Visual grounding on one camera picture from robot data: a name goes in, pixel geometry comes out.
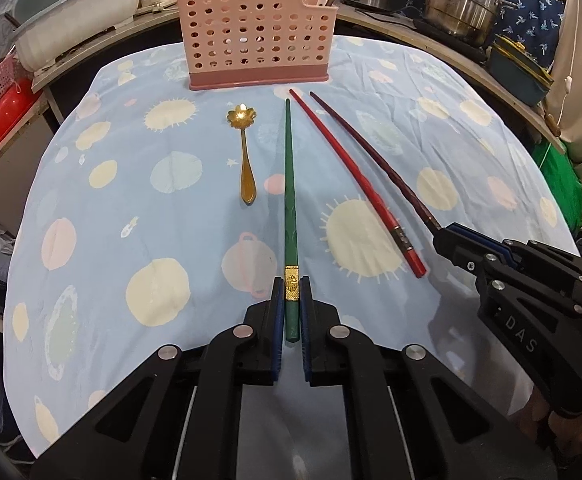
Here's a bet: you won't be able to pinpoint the dark maroon chopstick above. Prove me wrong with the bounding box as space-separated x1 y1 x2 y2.
309 91 442 234

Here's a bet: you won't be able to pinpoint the red chopstick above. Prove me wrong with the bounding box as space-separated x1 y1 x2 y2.
290 90 427 278

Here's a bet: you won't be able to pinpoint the green chopstick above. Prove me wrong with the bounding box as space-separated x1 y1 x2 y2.
283 99 300 342

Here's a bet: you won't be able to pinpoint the gold flower spoon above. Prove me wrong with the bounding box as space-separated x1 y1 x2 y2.
227 103 257 206

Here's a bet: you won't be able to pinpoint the yellow teal stacked bowls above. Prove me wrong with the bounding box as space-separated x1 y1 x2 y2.
487 35 553 106

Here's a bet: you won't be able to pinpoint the black induction cooker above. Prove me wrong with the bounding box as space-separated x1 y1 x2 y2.
413 18 488 65

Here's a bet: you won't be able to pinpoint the blue patterned tablecloth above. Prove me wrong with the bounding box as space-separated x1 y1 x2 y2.
4 36 576 454

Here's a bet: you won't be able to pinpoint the navy floral cloth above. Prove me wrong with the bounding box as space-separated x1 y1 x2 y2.
398 0 565 70

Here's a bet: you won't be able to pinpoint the pink perforated utensil holder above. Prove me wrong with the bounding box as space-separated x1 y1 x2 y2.
177 0 338 90

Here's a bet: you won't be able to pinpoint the red plastic basin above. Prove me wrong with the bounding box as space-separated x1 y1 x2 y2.
0 78 40 142

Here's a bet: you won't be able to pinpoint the white teal dish rack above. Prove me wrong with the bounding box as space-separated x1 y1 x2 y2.
12 0 139 73

